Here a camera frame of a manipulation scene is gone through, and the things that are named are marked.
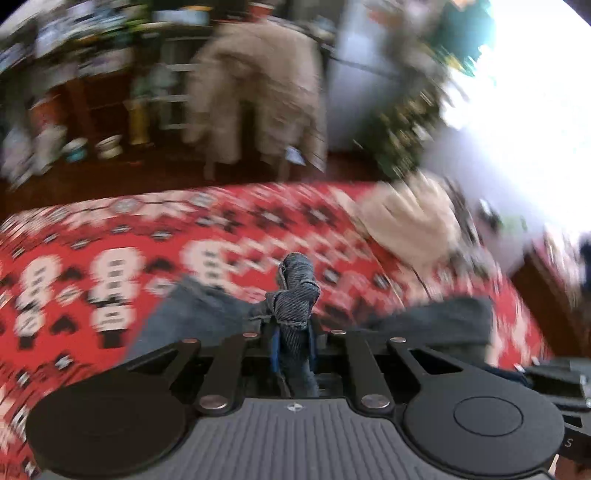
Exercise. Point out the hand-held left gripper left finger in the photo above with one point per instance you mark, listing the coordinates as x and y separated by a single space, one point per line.
275 353

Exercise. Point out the yellow vase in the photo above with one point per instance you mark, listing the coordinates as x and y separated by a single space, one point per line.
138 124

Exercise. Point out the white ceramic bowl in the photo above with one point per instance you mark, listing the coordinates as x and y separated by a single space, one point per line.
110 147

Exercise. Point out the red patterned blanket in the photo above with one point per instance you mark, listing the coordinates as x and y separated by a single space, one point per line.
92 221

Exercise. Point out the grey refrigerator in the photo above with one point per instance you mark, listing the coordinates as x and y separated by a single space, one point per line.
360 46

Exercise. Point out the christmas tree with tinsel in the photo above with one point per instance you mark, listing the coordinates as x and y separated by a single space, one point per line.
406 129

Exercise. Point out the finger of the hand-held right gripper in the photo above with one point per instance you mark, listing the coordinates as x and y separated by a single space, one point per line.
563 374

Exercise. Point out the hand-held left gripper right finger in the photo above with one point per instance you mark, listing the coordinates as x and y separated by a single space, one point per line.
325 346

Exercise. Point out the white frame rack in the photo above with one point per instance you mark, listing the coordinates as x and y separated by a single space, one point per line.
175 97

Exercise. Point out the cream cloth bundle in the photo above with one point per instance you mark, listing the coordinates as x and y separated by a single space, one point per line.
411 217

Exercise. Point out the beige coat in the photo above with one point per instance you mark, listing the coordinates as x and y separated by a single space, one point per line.
258 78

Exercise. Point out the blue denim shorts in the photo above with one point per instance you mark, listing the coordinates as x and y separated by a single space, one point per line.
295 286

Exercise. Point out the dark wooden nightstand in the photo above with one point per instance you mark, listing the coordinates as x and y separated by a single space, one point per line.
549 295

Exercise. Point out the teal ceramic bowl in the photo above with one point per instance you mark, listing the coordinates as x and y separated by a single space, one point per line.
76 150

